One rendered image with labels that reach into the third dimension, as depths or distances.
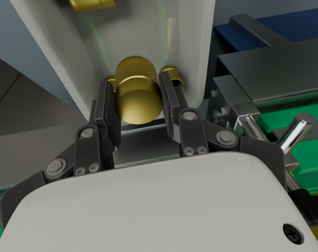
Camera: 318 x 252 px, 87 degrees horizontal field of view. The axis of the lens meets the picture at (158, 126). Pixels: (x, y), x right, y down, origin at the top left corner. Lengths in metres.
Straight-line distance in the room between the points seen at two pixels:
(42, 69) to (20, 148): 0.23
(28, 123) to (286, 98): 0.84
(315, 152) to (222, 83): 0.13
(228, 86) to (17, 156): 0.39
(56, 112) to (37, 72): 0.31
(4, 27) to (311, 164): 0.58
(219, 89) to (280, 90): 0.07
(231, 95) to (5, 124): 0.88
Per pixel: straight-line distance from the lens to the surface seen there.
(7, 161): 0.42
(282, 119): 0.26
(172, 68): 0.28
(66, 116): 0.79
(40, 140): 0.41
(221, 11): 0.50
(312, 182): 0.31
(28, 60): 0.55
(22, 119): 0.92
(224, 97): 0.24
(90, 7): 0.23
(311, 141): 0.25
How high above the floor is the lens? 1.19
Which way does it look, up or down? 41 degrees down
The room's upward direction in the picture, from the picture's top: 169 degrees clockwise
